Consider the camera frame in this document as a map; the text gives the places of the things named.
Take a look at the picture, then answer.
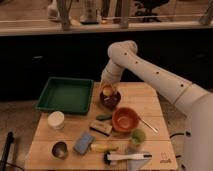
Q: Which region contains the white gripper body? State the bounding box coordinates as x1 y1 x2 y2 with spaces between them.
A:
101 63 123 84

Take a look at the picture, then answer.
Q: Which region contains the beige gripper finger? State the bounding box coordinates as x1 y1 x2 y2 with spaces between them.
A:
113 85 118 96
99 80 105 95

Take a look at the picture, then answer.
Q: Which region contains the red yellow apple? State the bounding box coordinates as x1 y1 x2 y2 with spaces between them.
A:
102 85 114 97

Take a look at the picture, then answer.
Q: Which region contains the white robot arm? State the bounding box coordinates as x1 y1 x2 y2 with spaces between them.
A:
101 40 213 171

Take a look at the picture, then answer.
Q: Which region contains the green cup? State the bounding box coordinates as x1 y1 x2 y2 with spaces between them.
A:
130 129 146 145

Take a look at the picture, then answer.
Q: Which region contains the white paper cup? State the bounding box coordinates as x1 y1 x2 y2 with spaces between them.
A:
47 111 65 130

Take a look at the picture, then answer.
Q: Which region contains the metal cup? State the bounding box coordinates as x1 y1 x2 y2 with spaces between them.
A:
52 141 68 160

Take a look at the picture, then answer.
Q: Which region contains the dark brown bowl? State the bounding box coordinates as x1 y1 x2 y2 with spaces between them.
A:
100 91 121 110

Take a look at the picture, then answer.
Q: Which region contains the green plastic tray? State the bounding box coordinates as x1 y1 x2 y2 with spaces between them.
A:
36 77 94 115

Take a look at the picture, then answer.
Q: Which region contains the green cucumber piece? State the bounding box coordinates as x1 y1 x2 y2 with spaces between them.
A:
96 114 112 121

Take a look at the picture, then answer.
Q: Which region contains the orange bowl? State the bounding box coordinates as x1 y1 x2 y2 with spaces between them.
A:
112 107 139 133

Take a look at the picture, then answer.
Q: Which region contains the brown wooden block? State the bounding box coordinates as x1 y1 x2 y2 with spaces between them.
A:
89 120 112 136

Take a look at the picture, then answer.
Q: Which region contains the metal spoon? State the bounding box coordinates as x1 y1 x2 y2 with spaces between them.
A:
139 117 158 133

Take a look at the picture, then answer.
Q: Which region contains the blue sponge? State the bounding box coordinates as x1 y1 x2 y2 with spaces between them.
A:
73 132 94 155

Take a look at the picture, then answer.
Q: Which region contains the black office chair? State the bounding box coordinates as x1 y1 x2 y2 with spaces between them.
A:
134 0 169 23

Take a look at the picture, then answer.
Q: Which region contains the grey cloth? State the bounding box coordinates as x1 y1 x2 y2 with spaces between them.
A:
125 148 148 171

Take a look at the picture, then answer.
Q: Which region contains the black pole stand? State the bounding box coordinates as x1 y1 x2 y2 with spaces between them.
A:
0 132 14 171

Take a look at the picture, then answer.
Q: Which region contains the white handled brush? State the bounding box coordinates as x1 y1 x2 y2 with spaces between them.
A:
104 153 152 164

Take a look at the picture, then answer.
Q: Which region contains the black floor cable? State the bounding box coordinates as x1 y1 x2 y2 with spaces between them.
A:
169 131 188 171

